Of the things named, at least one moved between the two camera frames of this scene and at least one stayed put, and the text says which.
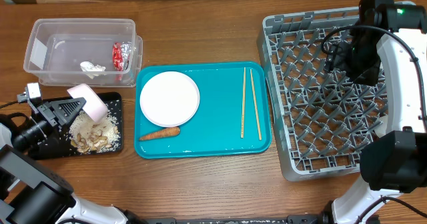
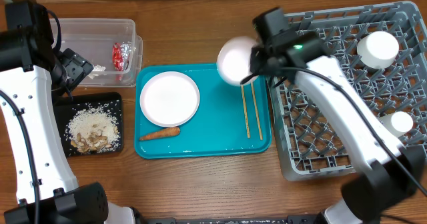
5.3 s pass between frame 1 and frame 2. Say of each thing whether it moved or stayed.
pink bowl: moved
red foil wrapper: stayed
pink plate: stayed
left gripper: moved
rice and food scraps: stayed
